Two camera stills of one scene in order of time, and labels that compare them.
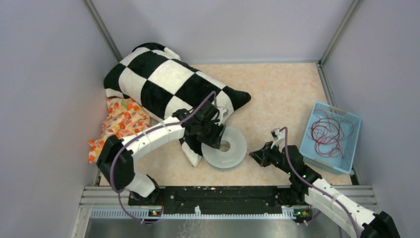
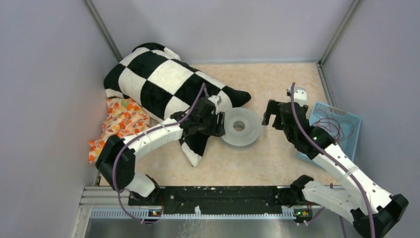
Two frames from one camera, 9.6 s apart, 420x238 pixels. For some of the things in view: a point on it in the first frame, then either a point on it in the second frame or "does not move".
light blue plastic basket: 329,137 does not move
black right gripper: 260,156 -> 272,108
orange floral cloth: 125,118 does not move
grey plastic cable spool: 238,148 -> 242,126
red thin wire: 328,133 does not move
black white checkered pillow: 155,77 does not move
